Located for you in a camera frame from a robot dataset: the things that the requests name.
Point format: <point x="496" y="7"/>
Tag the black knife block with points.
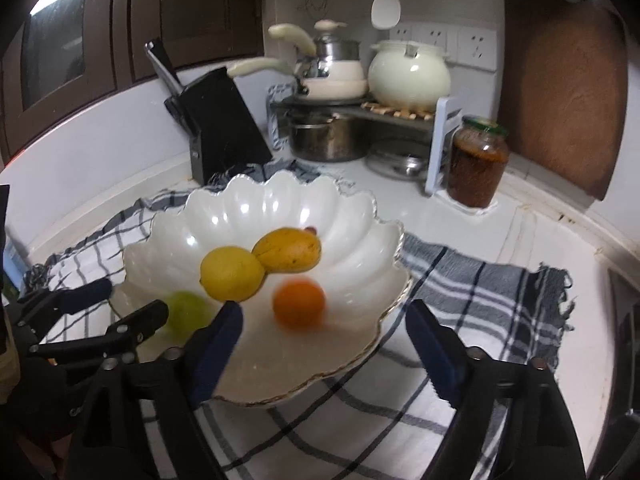
<point x="222" y="133"/>

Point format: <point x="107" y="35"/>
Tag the green apple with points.
<point x="187" y="313"/>

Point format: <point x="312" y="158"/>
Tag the wooden cutting board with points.
<point x="564" y="88"/>

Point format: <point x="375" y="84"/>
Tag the orange mandarin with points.
<point x="299" y="304"/>

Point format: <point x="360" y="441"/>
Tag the large yellow lemon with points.
<point x="231" y="273"/>

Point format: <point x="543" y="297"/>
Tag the green dish soap bottle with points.
<point x="14" y="266"/>

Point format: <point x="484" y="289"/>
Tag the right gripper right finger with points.
<point x="539" y="440"/>

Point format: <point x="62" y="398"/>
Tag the cream saucepan with handle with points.
<point x="328" y="67"/>

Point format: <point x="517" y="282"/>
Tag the cream round kettle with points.
<point x="407" y="74"/>

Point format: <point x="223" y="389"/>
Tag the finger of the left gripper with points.
<point x="119" y="338"/>
<point x="46" y="307"/>

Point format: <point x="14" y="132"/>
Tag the grey shelf rack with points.
<point x="434" y="130"/>

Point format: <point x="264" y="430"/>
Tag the dark wooden cabinet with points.
<point x="60" y="56"/>

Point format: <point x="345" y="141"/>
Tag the white rice spoon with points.
<point x="385" y="14"/>

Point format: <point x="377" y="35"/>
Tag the checkered kitchen cloth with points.
<point x="382" y="419"/>

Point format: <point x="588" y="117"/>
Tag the wall power sockets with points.
<point x="466" y="46"/>

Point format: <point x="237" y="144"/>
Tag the brown jar green lid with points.
<point x="478" y="157"/>

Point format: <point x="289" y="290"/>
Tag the steel lid under rack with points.
<point x="399" y="159"/>

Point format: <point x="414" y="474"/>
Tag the steel pot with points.
<point x="328" y="137"/>

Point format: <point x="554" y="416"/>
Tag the yellow mango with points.
<point x="288" y="250"/>

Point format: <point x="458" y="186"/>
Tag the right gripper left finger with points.
<point x="169" y="391"/>

